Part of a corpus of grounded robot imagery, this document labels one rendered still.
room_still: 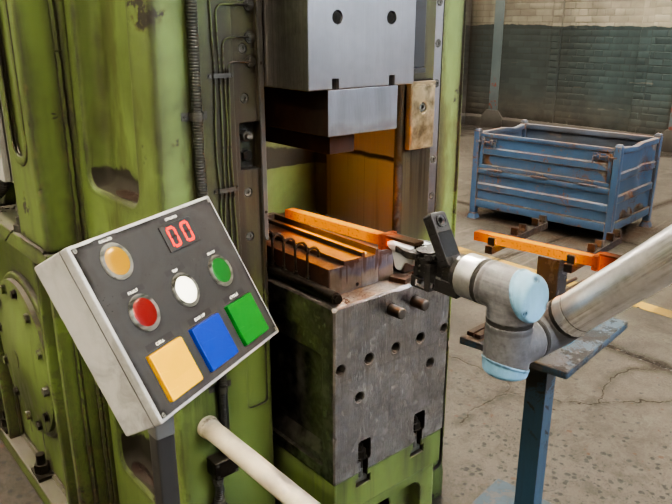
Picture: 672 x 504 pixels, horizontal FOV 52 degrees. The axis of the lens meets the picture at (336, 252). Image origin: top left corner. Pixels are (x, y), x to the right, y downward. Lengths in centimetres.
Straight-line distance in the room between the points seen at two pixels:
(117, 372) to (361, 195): 106
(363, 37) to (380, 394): 81
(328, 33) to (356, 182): 61
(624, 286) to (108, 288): 87
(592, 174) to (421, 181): 338
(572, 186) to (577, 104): 486
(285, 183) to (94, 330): 108
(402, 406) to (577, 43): 859
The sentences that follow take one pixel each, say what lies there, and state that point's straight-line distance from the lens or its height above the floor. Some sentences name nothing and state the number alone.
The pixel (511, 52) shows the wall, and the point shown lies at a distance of 1058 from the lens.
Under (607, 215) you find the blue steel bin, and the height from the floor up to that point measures 23.
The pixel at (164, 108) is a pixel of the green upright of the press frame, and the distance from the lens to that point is 139.
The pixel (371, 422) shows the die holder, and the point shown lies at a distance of 169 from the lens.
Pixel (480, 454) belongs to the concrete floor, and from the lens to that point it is 267.
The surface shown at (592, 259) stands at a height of 98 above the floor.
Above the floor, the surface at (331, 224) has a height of 104.
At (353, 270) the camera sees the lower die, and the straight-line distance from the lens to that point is 156.
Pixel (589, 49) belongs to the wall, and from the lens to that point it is 994.
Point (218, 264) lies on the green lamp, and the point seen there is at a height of 110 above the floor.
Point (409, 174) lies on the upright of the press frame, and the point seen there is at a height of 112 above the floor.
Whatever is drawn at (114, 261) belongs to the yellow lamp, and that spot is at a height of 117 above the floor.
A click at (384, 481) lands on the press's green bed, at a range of 183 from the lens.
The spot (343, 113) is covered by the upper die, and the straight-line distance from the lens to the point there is 146.
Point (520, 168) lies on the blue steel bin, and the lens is 542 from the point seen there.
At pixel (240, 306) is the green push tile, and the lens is 120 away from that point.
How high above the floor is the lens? 149
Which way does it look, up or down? 18 degrees down
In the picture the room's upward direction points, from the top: straight up
